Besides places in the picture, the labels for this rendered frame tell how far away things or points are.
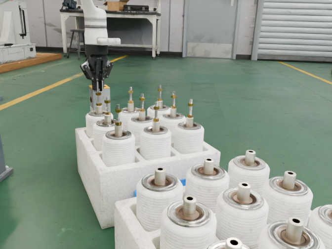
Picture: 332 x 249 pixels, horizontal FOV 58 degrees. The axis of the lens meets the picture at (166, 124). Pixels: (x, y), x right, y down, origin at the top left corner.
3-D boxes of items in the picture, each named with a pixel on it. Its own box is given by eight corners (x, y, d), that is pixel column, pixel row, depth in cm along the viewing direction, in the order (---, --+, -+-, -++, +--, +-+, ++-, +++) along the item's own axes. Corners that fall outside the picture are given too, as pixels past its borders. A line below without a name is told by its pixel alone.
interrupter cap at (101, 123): (93, 127, 94) (93, 125, 93) (99, 120, 101) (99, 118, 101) (117, 128, 93) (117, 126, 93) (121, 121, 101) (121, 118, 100)
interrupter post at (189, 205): (186, 221, 50) (187, 203, 49) (179, 213, 52) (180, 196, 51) (198, 217, 51) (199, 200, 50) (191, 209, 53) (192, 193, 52)
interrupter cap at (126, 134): (131, 141, 84) (131, 138, 84) (103, 140, 83) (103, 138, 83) (132, 131, 91) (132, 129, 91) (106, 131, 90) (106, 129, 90)
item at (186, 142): (192, 168, 108) (195, 120, 103) (205, 180, 100) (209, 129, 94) (168, 172, 105) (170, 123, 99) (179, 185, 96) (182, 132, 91)
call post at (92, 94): (95, 161, 127) (92, 89, 117) (92, 155, 133) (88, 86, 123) (111, 159, 130) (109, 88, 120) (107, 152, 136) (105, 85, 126)
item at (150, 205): (146, 276, 61) (147, 199, 55) (130, 246, 69) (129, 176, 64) (186, 262, 65) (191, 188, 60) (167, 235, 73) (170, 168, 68)
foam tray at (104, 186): (102, 229, 85) (99, 173, 79) (77, 171, 118) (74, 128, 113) (216, 200, 101) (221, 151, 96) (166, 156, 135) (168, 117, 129)
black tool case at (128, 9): (124, 12, 528) (124, 5, 525) (149, 13, 530) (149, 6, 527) (123, 11, 496) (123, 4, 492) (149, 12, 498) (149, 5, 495)
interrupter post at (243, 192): (241, 204, 55) (243, 188, 54) (233, 198, 57) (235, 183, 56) (252, 202, 56) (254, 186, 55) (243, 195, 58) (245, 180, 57)
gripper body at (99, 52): (98, 41, 105) (99, 67, 108) (78, 41, 98) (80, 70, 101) (113, 42, 101) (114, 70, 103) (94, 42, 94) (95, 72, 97)
